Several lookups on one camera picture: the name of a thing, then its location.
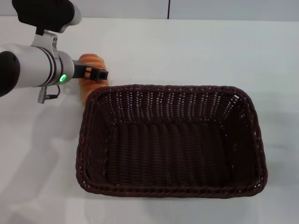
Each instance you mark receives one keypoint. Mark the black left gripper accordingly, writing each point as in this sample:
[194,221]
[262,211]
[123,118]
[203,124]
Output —
[79,69]

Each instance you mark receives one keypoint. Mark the orange striped bread loaf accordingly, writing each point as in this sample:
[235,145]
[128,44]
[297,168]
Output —
[93,61]

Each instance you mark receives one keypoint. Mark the dark brown woven basket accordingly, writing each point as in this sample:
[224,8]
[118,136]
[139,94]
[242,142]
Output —
[172,144]

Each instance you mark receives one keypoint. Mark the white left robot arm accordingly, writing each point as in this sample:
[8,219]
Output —
[35,67]

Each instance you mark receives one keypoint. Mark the silver clamp bracket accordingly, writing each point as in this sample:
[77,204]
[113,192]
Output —
[45,42]

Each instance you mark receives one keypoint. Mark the black and white camera housing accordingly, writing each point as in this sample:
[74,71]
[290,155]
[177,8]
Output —
[44,12]

